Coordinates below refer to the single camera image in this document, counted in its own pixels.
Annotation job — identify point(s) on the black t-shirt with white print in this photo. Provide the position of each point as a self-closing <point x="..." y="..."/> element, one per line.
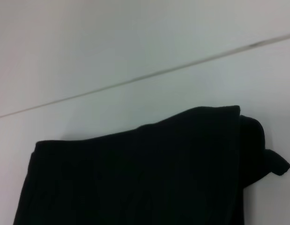
<point x="147" y="175"/>

